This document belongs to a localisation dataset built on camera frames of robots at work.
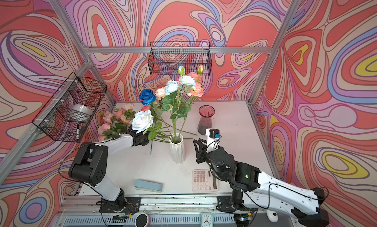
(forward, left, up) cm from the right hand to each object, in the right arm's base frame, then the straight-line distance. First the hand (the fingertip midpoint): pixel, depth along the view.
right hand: (197, 144), depth 65 cm
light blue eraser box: (-10, +26, -24) cm, 37 cm away
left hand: (+23, +27, -23) cm, 42 cm away
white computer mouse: (-25, -35, -27) cm, 51 cm away
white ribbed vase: (+3, +10, -9) cm, 14 cm away
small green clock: (-26, -4, -26) cm, 36 cm away
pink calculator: (-8, -3, -27) cm, 28 cm away
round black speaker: (-25, +26, -22) cm, 43 cm away
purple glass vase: (+28, -8, -11) cm, 31 cm away
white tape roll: (+16, +56, +6) cm, 59 cm away
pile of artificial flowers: (+34, +54, -23) cm, 68 cm away
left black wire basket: (+13, +66, +7) cm, 68 cm away
